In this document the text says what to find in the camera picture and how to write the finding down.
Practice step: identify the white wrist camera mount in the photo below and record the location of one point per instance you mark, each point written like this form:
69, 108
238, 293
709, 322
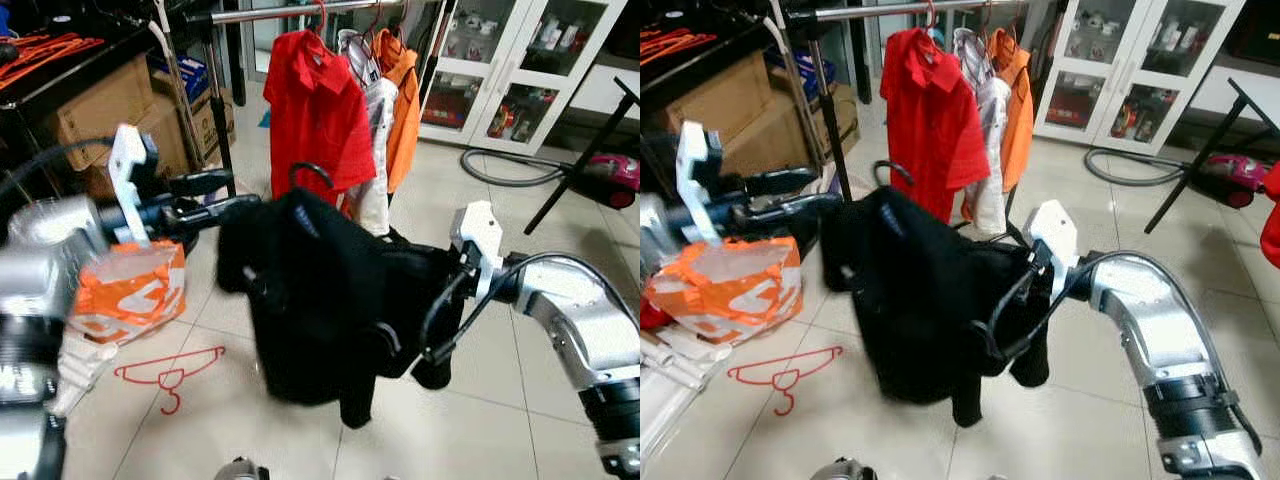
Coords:
1052, 238
478, 240
695, 165
125, 170

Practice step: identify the black folding table frame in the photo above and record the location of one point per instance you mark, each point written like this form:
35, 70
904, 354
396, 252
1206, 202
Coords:
580, 165
1198, 165

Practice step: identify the orange clothes hangers pile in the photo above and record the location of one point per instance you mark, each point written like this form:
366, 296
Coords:
45, 55
675, 45

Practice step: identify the pink vacuum cleaner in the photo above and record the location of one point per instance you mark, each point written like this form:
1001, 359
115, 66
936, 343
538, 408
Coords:
1235, 176
610, 178

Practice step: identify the white long stick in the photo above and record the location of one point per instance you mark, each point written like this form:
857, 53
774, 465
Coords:
170, 60
788, 60

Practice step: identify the blue box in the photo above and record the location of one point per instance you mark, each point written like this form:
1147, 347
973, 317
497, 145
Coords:
798, 75
180, 78

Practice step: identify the black garment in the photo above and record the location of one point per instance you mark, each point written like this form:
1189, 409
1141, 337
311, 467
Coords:
320, 300
920, 300

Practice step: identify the small brown cardboard box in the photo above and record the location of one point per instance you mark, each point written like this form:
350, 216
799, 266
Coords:
845, 120
212, 125

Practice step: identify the large printed cardboard box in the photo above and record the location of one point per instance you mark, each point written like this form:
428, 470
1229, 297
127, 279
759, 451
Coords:
775, 145
175, 140

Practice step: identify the small red cloth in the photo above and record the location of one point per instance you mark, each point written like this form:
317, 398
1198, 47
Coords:
650, 315

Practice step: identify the orange plastic bag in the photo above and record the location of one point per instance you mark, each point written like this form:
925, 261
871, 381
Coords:
130, 295
725, 290

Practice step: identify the red jacket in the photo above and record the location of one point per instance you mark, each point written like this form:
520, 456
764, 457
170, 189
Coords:
1272, 215

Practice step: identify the red polo shirt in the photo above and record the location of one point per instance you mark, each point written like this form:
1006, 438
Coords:
315, 110
930, 110

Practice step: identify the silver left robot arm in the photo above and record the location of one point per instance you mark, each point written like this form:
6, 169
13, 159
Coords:
40, 260
658, 230

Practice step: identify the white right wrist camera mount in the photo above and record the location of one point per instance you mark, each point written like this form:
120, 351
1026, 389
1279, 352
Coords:
478, 240
1052, 238

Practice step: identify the red clothes hanger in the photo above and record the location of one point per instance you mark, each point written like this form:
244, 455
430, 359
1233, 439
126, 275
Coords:
785, 378
170, 378

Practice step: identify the plain brown cardboard box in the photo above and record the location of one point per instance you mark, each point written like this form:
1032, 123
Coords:
745, 95
90, 100

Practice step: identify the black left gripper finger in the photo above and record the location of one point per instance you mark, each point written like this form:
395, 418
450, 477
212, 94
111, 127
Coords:
200, 182
795, 208
782, 180
220, 208

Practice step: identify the white patterned shirt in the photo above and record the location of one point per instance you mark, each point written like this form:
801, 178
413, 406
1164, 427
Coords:
378, 150
992, 150

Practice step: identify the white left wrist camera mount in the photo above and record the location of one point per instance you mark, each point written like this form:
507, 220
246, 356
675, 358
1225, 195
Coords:
695, 165
125, 170

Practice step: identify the black table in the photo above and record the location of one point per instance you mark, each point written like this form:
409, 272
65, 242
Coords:
648, 110
25, 110

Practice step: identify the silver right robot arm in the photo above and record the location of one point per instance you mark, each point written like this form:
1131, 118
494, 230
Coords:
580, 310
1160, 320

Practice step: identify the orange shirt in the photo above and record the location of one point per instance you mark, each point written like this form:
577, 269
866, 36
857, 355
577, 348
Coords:
405, 110
1020, 110

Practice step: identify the metal clothes rack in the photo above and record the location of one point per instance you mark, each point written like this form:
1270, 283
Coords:
833, 120
221, 120

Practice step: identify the white glass door cabinet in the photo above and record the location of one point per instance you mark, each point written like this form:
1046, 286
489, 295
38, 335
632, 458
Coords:
1140, 70
520, 70

